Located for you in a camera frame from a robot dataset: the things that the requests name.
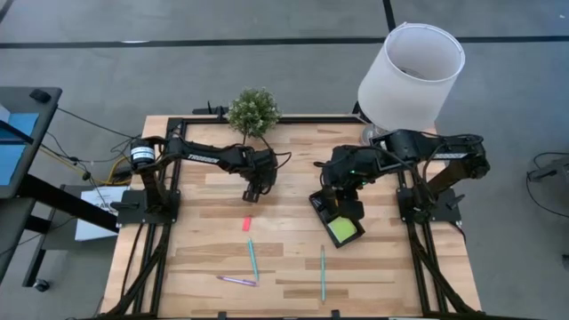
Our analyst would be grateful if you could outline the teal pen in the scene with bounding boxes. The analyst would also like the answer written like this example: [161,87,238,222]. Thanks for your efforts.
[247,237,260,284]
[319,244,327,303]

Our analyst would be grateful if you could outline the green sticky note pad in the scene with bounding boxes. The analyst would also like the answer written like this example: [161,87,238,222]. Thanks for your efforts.
[327,216,358,244]

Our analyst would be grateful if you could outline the grey desk with black legs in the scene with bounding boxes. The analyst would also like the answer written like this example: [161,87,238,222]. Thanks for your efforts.
[0,86,119,288]

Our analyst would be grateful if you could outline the blue screen laptop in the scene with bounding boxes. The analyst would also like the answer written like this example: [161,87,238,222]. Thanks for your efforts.
[0,104,41,188]

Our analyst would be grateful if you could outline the white shade table lamp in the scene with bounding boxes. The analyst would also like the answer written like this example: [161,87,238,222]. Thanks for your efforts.
[357,21,467,148]

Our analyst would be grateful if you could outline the white paper sheet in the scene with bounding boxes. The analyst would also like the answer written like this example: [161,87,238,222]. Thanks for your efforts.
[74,185,131,243]

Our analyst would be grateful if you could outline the purple pen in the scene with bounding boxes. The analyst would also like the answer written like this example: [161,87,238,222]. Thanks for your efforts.
[216,275,259,288]

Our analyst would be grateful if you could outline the black mesh desk organizer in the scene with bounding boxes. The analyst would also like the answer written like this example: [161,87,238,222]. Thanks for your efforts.
[309,188,366,249]

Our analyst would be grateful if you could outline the yellow cable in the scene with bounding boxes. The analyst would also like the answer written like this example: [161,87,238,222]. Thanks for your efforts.
[95,153,138,186]

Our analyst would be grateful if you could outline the small green potted plant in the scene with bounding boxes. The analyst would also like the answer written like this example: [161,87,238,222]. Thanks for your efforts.
[226,86,282,140]

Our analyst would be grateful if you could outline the black aluminium table frame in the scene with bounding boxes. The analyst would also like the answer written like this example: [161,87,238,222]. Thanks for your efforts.
[104,100,481,320]

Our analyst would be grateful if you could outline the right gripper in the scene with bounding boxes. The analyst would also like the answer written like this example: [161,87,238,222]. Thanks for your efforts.
[318,145,383,201]

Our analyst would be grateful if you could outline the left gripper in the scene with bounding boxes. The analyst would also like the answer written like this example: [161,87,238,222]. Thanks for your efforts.
[242,148,279,204]

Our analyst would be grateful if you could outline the black computer mouse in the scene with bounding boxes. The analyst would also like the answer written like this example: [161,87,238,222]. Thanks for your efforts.
[29,88,52,104]

